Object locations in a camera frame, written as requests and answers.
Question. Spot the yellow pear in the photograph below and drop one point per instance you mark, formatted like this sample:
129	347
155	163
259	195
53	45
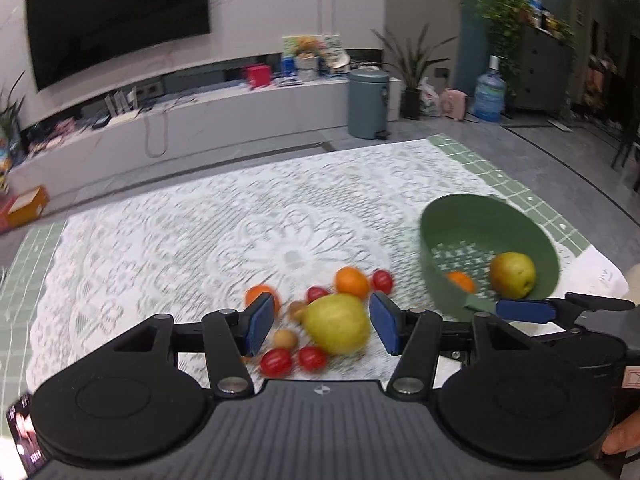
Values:
335	325

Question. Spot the black chair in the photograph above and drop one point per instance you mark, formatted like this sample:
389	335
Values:
625	145

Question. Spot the long-leaved potted plant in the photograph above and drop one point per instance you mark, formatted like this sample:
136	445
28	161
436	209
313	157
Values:
411	100

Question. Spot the leafy green plant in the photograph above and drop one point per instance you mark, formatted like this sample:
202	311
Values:
505	20

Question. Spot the red cherry tomato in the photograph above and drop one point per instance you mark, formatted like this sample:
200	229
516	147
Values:
312	357
382	280
276	362
317	293

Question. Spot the grey green trash bin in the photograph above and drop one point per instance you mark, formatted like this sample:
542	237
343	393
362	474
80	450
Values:
367	105

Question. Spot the white television console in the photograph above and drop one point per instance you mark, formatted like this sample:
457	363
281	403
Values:
225	115

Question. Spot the brown longan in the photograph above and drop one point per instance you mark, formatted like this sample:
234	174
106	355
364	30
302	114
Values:
285	339
297	311

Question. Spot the red box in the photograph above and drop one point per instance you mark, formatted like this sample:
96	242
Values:
257	76

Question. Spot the thin-leaved green plant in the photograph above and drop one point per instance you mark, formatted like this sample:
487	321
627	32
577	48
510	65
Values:
10	125

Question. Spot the blue box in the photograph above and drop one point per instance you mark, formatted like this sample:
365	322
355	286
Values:
287	66

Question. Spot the blue water bottle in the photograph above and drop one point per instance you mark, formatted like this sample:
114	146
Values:
489	92

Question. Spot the pink bag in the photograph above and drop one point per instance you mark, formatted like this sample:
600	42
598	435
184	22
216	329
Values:
454	104

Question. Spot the orange cardboard box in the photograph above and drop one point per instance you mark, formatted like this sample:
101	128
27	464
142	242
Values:
27	207

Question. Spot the black flat television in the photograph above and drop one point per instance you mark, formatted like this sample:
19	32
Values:
115	15

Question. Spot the green apple in bowl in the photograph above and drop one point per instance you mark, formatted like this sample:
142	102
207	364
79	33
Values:
512	275

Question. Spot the white plastic bag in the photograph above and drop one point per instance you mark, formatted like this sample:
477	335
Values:
429	99

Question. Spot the white router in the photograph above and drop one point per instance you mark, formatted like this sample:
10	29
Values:
122	105

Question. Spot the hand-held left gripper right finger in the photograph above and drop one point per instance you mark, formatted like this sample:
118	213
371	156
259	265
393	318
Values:
384	322

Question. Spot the smartphone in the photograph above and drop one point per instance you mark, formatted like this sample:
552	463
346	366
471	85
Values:
22	432

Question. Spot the colourful printed box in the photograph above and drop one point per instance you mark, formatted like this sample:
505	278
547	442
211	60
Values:
310	45

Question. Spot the printed bucket hat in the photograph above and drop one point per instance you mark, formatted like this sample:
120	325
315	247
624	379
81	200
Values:
339	61

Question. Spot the dark drawer cabinet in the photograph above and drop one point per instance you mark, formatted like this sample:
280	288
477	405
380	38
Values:
542	70

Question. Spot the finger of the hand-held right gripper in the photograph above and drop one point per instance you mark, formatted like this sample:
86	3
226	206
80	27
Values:
525	310

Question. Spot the person's right hand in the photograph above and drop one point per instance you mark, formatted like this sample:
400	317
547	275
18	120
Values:
622	440

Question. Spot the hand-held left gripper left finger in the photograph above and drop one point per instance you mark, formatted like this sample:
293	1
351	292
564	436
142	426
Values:
262	322

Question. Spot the white lace tablecloth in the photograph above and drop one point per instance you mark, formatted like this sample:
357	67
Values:
225	220

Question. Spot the white basket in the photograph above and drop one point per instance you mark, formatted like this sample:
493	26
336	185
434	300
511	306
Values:
306	68

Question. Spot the green plastic bowl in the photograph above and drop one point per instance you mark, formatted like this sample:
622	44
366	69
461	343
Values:
450	225

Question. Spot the orange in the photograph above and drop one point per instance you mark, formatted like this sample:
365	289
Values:
351	282
461	282
255	292

